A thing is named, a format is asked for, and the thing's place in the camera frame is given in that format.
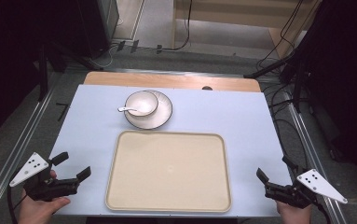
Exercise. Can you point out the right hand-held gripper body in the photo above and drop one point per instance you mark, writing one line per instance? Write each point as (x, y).
(288, 194)

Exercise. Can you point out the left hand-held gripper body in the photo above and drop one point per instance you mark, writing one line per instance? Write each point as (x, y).
(47, 188)

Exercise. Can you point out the white ceramic spoon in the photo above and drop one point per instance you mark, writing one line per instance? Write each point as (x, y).
(127, 109)

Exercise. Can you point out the beige plastic tray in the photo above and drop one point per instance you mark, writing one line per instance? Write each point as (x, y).
(170, 172)

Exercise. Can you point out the white bowl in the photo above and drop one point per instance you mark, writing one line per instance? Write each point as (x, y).
(142, 103)

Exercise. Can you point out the white plate with dark rim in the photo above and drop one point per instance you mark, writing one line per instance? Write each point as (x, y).
(162, 115)

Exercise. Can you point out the person's right hand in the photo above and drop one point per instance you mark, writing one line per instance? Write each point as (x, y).
(293, 214)

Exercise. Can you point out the person's left hand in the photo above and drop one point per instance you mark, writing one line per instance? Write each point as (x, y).
(39, 210)

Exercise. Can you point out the small black bent bar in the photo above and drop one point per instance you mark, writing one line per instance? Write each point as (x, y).
(63, 111)

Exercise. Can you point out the light blue table mat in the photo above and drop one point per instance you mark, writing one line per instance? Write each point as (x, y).
(229, 118)

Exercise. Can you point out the black curtain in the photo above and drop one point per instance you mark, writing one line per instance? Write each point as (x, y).
(8, 62)
(347, 77)

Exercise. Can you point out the dark cabinet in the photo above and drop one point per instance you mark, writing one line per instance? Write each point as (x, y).
(101, 25)

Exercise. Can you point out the wooden furniture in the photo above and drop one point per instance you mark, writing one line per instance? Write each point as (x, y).
(244, 21)

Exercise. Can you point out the aluminium floor rail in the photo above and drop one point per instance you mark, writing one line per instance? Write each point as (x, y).
(14, 152)
(309, 149)

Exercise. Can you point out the black stand post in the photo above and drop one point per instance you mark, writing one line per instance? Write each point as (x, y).
(298, 84)

